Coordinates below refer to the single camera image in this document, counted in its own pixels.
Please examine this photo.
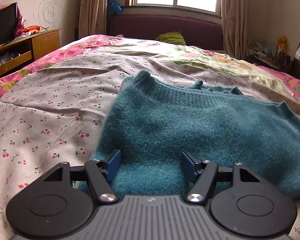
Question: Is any teal fuzzy knit sweater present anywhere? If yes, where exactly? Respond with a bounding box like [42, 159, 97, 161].
[95, 70, 300, 198]

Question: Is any cherry print bed sheet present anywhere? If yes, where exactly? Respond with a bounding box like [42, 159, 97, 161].
[0, 49, 300, 239]

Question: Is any pink floral quilt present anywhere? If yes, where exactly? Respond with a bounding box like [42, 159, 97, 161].
[0, 35, 300, 103]

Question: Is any cluttered nightstand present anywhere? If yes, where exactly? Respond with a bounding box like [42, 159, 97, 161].
[245, 36, 291, 73]

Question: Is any green pillow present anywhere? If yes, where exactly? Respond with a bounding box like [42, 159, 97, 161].
[156, 31, 186, 45]

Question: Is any dark red headboard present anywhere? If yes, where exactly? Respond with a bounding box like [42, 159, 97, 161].
[107, 14, 224, 50]

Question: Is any wooden TV cabinet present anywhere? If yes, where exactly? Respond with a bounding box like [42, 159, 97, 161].
[0, 28, 61, 77]

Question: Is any beige left curtain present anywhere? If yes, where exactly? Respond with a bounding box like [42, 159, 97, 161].
[78, 0, 108, 38]

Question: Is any beige curtain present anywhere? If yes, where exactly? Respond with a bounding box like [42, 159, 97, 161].
[221, 0, 249, 59]
[78, 0, 108, 38]

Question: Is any orange red toy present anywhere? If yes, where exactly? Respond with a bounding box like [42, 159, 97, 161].
[15, 25, 49, 36]

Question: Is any blue plastic bag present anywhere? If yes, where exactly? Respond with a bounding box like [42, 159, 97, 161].
[107, 0, 123, 18]

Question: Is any beige right curtain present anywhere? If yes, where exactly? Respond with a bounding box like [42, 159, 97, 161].
[221, 0, 249, 59]

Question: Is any black television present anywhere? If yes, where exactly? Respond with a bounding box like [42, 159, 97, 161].
[0, 3, 18, 45]

